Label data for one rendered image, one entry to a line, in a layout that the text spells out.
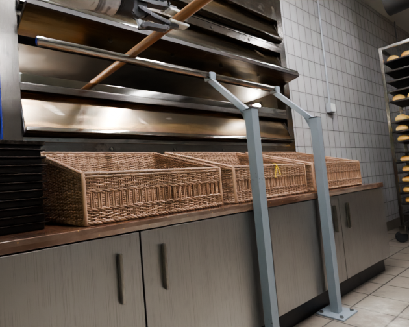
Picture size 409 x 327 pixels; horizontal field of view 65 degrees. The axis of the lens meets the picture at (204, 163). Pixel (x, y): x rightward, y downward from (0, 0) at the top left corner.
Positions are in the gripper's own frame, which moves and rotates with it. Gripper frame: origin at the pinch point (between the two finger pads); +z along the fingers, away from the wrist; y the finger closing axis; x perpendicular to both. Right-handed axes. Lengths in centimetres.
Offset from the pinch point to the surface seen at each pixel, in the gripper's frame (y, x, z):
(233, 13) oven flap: -62, -65, 99
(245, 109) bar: 24.0, -7.7, 36.3
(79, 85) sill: 3, -64, -8
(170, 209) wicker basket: 60, -15, 2
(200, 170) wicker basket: 47, -15, 16
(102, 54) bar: 3.7, -27.1, -13.1
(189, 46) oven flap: -21, -50, 45
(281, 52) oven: -45, -65, 150
